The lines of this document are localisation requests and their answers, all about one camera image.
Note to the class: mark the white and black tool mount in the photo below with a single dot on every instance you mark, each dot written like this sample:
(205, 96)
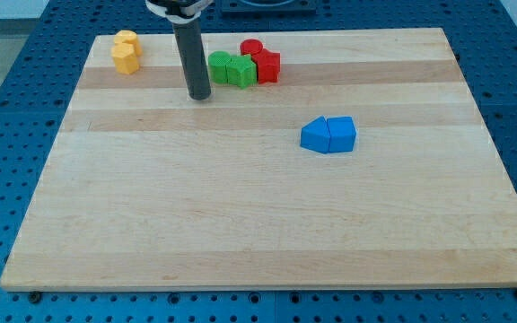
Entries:
(178, 11)

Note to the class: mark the yellow hexagon block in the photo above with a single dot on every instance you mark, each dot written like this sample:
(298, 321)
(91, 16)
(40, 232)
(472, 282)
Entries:
(124, 58)

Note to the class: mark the blue pentagon block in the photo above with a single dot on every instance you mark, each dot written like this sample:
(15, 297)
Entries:
(342, 133)

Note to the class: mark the light wooden board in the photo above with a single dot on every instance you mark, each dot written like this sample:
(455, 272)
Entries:
(145, 189)

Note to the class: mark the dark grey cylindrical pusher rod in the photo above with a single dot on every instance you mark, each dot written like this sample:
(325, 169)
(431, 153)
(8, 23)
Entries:
(192, 56)

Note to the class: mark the yellow cylinder block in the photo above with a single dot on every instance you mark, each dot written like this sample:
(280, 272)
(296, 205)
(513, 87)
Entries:
(128, 37)

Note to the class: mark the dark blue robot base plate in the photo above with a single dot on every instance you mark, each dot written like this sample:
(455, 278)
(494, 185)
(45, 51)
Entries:
(231, 7)

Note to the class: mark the red star block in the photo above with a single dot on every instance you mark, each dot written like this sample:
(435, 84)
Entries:
(268, 65)

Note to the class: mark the red cylinder block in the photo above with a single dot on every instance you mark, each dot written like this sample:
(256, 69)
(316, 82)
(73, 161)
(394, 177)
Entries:
(251, 47)

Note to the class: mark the green cylinder block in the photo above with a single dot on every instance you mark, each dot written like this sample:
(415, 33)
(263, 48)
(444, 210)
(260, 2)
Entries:
(217, 63)

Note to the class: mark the blue triangle block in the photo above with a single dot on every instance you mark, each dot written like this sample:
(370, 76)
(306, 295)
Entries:
(315, 136)

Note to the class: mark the green star block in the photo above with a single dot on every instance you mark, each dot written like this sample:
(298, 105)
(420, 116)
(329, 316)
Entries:
(241, 71)

